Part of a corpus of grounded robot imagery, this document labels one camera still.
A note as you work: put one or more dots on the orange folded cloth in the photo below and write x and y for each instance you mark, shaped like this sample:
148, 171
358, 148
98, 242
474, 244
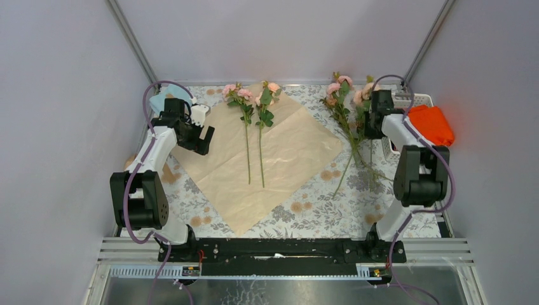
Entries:
432, 124

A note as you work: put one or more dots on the white plastic basket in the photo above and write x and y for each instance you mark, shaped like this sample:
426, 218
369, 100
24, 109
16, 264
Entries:
397, 128

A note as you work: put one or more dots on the tan wrapping paper sheet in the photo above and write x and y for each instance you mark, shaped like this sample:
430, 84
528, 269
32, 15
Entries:
295, 148

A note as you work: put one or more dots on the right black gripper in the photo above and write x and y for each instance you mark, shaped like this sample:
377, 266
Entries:
368, 133

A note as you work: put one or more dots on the tan ribbon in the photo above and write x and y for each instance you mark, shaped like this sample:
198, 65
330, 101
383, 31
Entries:
170, 172

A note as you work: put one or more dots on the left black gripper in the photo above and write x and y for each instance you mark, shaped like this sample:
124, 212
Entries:
201, 145

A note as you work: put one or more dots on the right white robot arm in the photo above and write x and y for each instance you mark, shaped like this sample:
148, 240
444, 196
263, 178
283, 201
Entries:
421, 177

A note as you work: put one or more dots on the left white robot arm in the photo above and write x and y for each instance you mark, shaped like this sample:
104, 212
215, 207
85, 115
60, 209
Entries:
140, 204

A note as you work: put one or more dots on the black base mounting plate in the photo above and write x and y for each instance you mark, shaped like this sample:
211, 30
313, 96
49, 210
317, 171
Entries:
283, 257

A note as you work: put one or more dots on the pink fake flower bunch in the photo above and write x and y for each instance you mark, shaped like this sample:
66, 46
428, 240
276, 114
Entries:
349, 108

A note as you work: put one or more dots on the light blue folded towel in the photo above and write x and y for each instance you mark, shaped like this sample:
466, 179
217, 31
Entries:
157, 102

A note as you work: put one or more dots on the pink flower stem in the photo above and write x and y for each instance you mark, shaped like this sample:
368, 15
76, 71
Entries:
235, 95
269, 95

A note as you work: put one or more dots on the floral patterned table mat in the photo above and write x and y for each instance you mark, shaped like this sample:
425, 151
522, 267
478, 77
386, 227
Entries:
332, 204

